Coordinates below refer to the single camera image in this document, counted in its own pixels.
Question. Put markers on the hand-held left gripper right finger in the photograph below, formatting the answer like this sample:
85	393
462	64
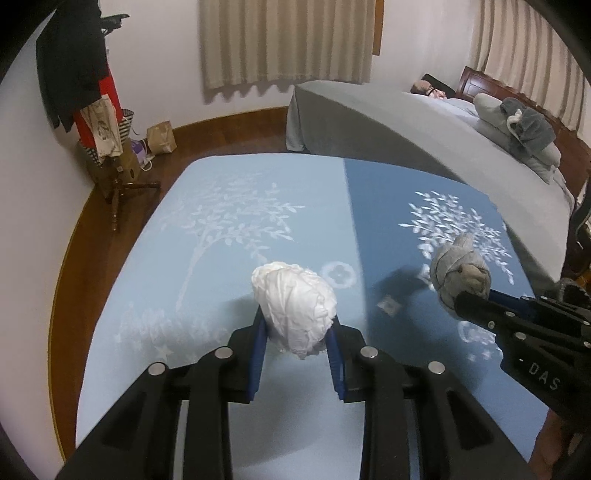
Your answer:
334	367

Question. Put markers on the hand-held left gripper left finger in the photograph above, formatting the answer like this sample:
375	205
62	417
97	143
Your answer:
257	355

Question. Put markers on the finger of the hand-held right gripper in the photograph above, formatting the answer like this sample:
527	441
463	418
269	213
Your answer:
531	307
489	314

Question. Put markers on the black bin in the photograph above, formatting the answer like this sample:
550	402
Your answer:
572	288

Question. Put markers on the grey sock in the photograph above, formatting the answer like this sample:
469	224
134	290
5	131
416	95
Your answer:
457	272

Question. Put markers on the white sock ball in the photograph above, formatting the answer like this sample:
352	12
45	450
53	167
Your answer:
293	304

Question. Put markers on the person's right forearm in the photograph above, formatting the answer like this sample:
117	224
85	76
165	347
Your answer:
549	443

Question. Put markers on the blue tree-print mat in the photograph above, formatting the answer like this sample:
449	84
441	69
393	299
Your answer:
231	184

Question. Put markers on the dark grey folded blanket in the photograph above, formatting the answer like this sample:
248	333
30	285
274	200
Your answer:
531	127

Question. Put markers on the light grey folded blanket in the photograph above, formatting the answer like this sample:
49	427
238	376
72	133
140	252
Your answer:
491	115

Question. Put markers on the wooden coat rack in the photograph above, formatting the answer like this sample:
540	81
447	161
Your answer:
117	191

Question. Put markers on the bed with grey sheet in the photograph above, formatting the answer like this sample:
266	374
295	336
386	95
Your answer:
392	120

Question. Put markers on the wooden headboard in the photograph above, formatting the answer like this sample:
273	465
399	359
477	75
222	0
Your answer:
480	83

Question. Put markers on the large brown paper bag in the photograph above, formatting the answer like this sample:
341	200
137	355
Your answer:
122	170

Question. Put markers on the purple packet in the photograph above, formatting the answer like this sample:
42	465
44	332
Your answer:
138	150

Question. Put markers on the small brown paper bag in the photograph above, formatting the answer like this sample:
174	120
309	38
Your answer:
161	137

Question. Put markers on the striped bag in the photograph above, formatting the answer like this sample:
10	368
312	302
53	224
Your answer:
128	123

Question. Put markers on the beige pleated curtain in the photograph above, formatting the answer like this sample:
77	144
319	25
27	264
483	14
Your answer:
521	41
286	41

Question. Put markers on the printed beige tote bag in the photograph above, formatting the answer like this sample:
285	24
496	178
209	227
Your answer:
104	129

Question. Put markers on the red bag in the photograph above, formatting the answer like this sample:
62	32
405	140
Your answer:
110	92

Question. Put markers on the black coat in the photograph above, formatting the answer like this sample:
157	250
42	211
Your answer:
69	60

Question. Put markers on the wooden window frame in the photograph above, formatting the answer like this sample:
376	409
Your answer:
378	27

